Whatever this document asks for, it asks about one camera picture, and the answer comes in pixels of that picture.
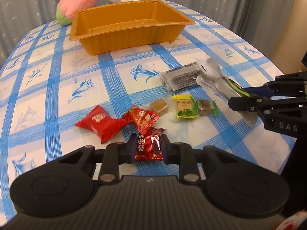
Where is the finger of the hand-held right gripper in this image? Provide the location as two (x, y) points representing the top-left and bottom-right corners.
(245, 72), (307, 98)
(228, 96), (269, 123)

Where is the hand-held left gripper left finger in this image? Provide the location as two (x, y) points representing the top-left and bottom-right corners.
(58, 134), (138, 184)

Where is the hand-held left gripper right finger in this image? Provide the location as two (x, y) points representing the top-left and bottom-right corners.
(161, 133), (240, 183)

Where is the dark red foil candy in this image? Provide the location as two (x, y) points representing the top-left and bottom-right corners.
(134, 127), (167, 161)

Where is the patterned red candy packet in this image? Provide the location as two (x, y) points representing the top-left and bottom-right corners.
(121, 105), (160, 135)

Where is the silver snack packet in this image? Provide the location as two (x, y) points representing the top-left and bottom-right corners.
(196, 58), (258, 126)

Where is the brown candy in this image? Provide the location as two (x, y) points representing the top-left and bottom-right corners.
(150, 98), (170, 115)
(193, 99), (220, 117)

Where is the plain red candy packet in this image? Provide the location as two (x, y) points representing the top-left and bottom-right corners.
(75, 105), (132, 145)

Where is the yellow green candy packet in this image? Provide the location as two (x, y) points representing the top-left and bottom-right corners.
(171, 94), (201, 120)

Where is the black and white snack packet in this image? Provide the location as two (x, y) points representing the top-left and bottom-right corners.
(159, 62), (207, 91)

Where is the gold plastic tray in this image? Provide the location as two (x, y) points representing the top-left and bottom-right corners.
(69, 0), (196, 56)

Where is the red and white cloth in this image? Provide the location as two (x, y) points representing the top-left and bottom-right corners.
(276, 211), (307, 230)

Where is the blue checked tablecloth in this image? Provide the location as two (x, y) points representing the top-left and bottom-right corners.
(0, 0), (296, 223)

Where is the pink peach plush toy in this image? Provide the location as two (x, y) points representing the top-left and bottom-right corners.
(56, 0), (108, 26)

